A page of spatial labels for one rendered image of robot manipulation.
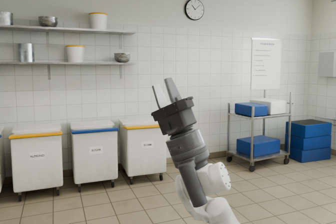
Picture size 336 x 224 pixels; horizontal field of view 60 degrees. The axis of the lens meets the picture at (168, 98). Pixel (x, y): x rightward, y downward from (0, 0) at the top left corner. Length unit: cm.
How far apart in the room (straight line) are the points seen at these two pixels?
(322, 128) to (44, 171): 412
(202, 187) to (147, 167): 317
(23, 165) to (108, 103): 137
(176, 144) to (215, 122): 422
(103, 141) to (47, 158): 65
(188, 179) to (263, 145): 401
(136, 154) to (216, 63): 202
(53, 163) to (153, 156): 120
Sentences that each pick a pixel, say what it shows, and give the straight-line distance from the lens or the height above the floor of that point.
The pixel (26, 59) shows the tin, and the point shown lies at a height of 160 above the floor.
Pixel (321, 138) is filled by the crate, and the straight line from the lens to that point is 532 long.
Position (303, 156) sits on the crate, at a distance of 515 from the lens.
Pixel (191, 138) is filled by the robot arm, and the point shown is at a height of 134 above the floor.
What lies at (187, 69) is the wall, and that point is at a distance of 456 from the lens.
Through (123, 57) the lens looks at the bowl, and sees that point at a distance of 396.
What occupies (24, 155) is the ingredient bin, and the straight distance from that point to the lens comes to 361.
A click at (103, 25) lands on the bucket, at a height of 204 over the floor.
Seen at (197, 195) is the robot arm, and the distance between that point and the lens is 66.
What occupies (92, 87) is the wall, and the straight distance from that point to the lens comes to 416.
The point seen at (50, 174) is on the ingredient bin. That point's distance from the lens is 367.
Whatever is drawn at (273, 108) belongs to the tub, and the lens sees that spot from 461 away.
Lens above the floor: 150
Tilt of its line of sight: 6 degrees down
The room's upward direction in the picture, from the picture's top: straight up
